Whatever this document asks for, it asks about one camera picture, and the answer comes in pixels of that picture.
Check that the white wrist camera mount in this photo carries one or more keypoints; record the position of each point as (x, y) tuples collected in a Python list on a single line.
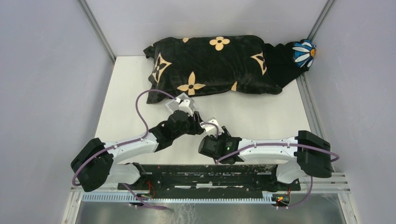
[(186, 105), (212, 127)]

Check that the black cloth with daisy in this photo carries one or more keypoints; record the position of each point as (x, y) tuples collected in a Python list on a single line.
[(286, 62)]

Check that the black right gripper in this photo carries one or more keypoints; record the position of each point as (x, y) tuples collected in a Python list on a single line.
[(226, 135)]

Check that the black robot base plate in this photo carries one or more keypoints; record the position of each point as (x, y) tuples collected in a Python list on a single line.
[(199, 173)]

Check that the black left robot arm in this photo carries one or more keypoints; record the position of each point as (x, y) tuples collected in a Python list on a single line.
[(99, 163)]

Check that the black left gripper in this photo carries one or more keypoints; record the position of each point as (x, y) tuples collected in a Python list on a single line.
[(196, 129)]

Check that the aluminium frame rail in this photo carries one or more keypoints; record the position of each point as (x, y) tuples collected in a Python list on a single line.
[(233, 181)]

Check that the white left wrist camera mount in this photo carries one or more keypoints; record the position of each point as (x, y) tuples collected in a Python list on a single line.
[(186, 105)]

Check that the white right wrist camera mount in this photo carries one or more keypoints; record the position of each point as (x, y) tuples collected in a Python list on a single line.
[(212, 127)]

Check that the white plastic card tray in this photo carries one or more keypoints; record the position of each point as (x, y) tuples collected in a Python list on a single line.
[(171, 105)]

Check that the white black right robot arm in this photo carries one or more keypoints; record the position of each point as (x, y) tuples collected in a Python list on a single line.
[(304, 154)]

